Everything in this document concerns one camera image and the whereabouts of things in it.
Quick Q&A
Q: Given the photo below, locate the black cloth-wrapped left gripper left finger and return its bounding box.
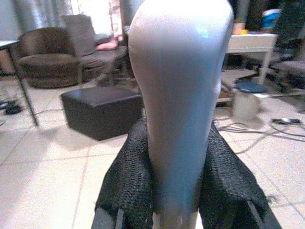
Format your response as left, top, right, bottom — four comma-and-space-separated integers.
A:
90, 117, 156, 229

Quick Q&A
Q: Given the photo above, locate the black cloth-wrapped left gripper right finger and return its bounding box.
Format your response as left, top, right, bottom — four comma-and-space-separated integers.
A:
194, 122, 284, 229

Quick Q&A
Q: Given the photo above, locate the black leather ottoman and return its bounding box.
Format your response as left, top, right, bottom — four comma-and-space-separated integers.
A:
60, 86, 144, 141

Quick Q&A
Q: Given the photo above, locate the white bucket with blue lid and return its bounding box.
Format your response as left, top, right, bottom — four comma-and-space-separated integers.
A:
232, 81, 268, 124

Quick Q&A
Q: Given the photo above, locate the black power strip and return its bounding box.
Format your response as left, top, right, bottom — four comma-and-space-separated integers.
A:
272, 117, 301, 125

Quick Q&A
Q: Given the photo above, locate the grey cushioned chair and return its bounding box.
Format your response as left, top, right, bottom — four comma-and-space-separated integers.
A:
61, 14, 131, 84

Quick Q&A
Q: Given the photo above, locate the black power adapter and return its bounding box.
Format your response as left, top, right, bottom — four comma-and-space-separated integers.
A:
4, 101, 22, 115

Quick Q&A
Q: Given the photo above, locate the pink pillow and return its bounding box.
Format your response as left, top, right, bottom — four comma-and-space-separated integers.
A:
95, 38, 119, 51

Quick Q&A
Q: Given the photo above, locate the brown round armchair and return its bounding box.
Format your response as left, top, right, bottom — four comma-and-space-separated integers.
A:
14, 26, 81, 89

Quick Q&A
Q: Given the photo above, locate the white side table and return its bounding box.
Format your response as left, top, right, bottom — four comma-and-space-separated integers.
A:
215, 33, 305, 103

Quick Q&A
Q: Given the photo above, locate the blue storage box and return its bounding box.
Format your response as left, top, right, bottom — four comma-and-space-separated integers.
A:
261, 8, 282, 28

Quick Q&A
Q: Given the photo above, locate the grey floor cable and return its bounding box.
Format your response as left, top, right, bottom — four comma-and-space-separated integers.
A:
213, 118, 305, 155

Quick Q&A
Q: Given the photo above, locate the white table with black frame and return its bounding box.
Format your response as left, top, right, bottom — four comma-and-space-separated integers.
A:
0, 40, 40, 127

